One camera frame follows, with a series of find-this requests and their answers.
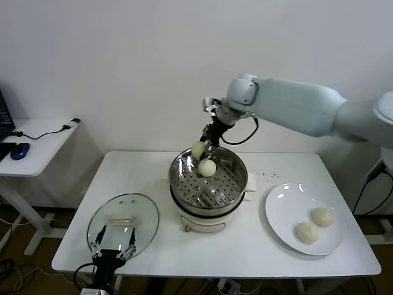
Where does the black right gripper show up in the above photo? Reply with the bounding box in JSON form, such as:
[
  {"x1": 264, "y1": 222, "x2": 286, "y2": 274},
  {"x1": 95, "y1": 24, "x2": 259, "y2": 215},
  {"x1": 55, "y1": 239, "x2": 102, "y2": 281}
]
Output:
[{"x1": 200, "y1": 121, "x2": 230, "y2": 161}]

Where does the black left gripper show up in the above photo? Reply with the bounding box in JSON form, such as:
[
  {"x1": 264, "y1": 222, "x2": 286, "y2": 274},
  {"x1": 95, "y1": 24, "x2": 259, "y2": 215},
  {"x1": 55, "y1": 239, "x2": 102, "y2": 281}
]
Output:
[{"x1": 88, "y1": 224, "x2": 137, "y2": 288}]

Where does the white steamed baozi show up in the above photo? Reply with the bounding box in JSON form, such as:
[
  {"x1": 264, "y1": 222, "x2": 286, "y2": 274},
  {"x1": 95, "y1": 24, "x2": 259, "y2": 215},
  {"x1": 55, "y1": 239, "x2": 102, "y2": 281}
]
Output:
[
  {"x1": 311, "y1": 206, "x2": 334, "y2": 228},
  {"x1": 192, "y1": 141, "x2": 206, "y2": 160},
  {"x1": 197, "y1": 159, "x2": 217, "y2": 178},
  {"x1": 295, "y1": 222, "x2": 320, "y2": 245}
]

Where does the glass pot lid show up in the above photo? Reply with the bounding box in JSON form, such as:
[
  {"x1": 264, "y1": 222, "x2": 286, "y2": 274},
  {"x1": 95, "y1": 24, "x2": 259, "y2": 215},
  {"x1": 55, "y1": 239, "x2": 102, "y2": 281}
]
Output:
[{"x1": 87, "y1": 192, "x2": 160, "y2": 258}]

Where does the stainless steel steamer basket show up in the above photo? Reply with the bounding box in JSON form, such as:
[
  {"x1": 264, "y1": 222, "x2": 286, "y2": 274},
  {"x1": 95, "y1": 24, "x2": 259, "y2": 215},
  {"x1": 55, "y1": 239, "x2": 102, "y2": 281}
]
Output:
[{"x1": 159, "y1": 146, "x2": 257, "y2": 213}]

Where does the large white plate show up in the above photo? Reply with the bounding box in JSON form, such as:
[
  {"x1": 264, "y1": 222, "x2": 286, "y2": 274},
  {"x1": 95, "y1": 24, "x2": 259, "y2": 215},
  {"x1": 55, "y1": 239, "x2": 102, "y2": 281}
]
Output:
[{"x1": 265, "y1": 183, "x2": 344, "y2": 256}]

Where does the white curved side desk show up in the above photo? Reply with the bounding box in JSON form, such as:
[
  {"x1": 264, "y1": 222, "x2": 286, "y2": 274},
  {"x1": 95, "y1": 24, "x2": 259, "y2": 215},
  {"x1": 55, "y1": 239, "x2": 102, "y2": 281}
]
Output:
[{"x1": 0, "y1": 118, "x2": 81, "y2": 256}]

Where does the white power strip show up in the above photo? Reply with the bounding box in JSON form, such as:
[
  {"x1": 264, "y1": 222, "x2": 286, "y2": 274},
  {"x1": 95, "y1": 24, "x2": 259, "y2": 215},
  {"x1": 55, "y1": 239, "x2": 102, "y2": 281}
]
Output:
[{"x1": 217, "y1": 278, "x2": 242, "y2": 293}]

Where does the blue computer mouse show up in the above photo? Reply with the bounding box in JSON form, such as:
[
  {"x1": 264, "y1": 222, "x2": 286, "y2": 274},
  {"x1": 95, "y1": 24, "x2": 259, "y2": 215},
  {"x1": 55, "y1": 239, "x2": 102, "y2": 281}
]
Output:
[{"x1": 10, "y1": 143, "x2": 31, "y2": 160}]

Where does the black laptop screen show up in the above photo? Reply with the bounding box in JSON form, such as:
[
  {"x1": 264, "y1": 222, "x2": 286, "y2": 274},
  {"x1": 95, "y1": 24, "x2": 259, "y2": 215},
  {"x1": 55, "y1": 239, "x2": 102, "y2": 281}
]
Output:
[{"x1": 0, "y1": 88, "x2": 16, "y2": 144}]

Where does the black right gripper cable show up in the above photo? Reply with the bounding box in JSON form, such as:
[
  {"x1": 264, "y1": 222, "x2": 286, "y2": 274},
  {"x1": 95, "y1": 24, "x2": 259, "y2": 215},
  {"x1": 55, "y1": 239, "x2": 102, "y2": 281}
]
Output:
[{"x1": 218, "y1": 114, "x2": 259, "y2": 145}]

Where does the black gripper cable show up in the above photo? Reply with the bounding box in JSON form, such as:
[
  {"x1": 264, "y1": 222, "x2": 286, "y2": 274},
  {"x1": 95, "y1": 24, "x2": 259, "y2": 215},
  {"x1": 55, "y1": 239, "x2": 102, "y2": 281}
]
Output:
[
  {"x1": 72, "y1": 262, "x2": 95, "y2": 291},
  {"x1": 218, "y1": 114, "x2": 259, "y2": 145}
]

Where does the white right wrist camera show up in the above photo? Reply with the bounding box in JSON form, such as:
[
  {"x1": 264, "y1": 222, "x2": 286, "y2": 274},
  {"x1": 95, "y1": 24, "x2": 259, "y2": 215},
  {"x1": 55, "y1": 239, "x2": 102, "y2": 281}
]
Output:
[{"x1": 202, "y1": 96, "x2": 222, "y2": 113}]

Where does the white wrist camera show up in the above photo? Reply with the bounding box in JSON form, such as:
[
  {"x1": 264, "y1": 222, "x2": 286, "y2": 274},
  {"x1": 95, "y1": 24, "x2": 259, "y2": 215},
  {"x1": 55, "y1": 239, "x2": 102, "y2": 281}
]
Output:
[
  {"x1": 202, "y1": 96, "x2": 222, "y2": 113},
  {"x1": 80, "y1": 287, "x2": 113, "y2": 295}
]

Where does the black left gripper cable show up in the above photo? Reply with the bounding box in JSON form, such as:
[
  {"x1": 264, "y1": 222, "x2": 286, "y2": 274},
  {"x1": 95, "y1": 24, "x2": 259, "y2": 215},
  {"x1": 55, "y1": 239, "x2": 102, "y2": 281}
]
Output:
[{"x1": 72, "y1": 262, "x2": 95, "y2": 291}]

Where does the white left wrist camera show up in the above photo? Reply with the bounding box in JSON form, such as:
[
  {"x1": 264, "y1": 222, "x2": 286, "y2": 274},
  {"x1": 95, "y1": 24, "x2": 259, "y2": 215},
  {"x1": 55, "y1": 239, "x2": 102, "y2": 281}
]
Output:
[{"x1": 80, "y1": 287, "x2": 113, "y2": 295}]

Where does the white floor cable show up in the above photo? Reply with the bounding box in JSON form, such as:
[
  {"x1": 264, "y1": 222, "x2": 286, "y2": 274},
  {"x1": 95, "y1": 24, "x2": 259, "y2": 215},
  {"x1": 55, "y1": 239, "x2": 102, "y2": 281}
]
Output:
[{"x1": 12, "y1": 265, "x2": 74, "y2": 291}]

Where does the black floor cable bundle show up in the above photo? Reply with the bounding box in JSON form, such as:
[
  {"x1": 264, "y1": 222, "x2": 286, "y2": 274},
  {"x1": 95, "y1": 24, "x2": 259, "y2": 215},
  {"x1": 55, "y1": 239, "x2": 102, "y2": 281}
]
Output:
[{"x1": 0, "y1": 259, "x2": 19, "y2": 280}]

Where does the black cable with adapter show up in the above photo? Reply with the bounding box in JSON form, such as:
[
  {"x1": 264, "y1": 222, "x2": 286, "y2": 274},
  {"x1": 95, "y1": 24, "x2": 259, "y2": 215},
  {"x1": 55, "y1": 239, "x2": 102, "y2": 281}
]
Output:
[{"x1": 12, "y1": 118, "x2": 81, "y2": 141}]

